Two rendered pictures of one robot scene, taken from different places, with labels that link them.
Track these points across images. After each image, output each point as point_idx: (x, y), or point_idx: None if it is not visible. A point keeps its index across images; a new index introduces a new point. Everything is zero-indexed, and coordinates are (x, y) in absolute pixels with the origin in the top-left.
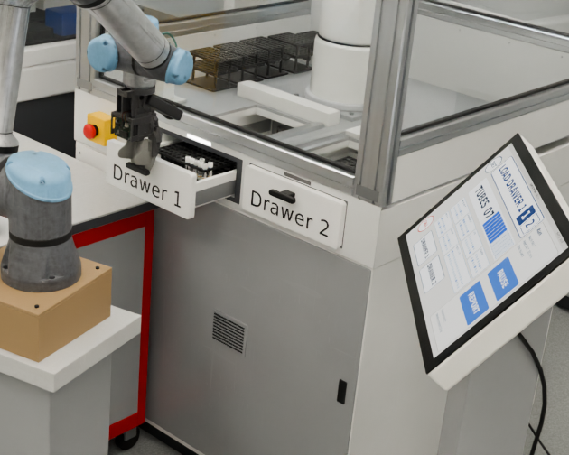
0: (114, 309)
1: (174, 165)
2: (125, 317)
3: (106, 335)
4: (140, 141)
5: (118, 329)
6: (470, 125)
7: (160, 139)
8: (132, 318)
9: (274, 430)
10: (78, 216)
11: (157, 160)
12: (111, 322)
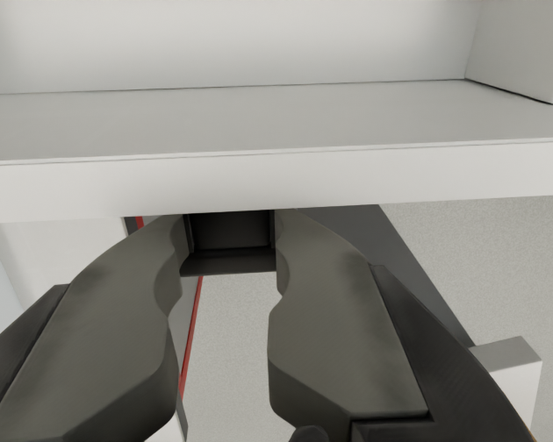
0: (493, 378)
1: (509, 163)
2: (523, 378)
3: (527, 413)
4: (172, 372)
5: (534, 397)
6: None
7: (520, 431)
8: (535, 373)
9: None
10: (89, 225)
11: (332, 199)
12: (514, 395)
